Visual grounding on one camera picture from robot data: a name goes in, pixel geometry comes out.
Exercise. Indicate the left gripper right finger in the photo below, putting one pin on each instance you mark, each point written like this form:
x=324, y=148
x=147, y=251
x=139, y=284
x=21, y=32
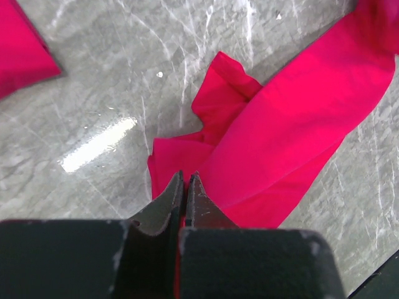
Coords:
x=201, y=211

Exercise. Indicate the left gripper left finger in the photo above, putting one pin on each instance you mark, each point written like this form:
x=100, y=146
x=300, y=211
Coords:
x=146, y=268

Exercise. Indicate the red t-shirt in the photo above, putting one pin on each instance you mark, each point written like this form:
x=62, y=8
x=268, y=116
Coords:
x=25, y=57
x=262, y=146

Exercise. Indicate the folded red t-shirt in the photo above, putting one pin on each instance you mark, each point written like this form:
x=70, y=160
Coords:
x=25, y=57

